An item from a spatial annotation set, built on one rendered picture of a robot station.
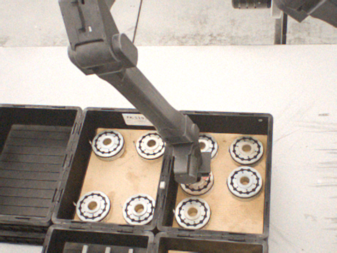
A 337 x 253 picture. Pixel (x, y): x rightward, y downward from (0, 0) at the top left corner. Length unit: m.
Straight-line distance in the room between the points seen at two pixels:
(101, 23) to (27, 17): 2.59
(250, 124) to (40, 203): 0.69
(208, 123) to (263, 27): 1.58
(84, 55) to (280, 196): 0.89
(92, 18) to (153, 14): 2.31
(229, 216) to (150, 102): 0.51
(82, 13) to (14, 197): 0.84
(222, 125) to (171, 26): 1.64
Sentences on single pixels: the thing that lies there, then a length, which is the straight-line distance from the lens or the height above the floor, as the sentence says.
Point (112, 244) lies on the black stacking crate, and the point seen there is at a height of 0.83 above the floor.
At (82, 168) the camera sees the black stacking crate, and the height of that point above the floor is 0.85.
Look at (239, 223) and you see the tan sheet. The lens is 1.37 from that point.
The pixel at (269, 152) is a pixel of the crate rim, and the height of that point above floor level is 0.93.
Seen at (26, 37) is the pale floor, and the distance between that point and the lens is 3.30.
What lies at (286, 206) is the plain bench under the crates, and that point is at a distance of 1.53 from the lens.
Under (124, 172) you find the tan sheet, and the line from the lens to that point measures 1.49.
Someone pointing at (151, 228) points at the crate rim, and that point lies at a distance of 1.28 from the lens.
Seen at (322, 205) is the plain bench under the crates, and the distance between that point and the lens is 1.55.
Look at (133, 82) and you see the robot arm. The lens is 0.94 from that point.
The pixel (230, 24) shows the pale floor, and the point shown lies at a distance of 3.01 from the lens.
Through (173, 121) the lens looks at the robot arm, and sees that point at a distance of 1.09.
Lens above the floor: 2.10
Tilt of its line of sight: 59 degrees down
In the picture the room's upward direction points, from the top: 12 degrees counter-clockwise
